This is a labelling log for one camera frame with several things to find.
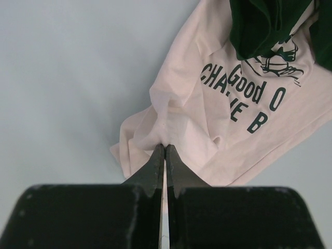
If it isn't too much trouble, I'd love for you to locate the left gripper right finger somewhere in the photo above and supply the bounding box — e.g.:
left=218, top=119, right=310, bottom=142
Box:
left=165, top=145, right=210, bottom=198

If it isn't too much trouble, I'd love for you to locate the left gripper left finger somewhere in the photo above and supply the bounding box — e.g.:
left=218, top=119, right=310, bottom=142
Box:
left=121, top=144, right=164, bottom=197

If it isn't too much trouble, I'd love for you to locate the white green raglan t-shirt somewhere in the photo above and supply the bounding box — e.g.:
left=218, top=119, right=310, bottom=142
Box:
left=110, top=1, right=331, bottom=186

